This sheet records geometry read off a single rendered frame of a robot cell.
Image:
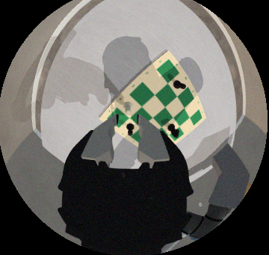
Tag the green and cream chessboard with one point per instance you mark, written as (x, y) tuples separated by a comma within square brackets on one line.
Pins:
[(153, 95)]

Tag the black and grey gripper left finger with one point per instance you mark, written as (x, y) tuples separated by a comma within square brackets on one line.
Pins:
[(94, 147)]

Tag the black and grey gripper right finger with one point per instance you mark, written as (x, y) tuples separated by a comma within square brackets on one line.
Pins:
[(159, 150)]

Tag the black knight chess piece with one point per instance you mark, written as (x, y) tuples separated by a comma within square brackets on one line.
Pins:
[(174, 132)]

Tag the black pawn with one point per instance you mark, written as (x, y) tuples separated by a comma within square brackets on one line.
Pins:
[(130, 127), (177, 84)]

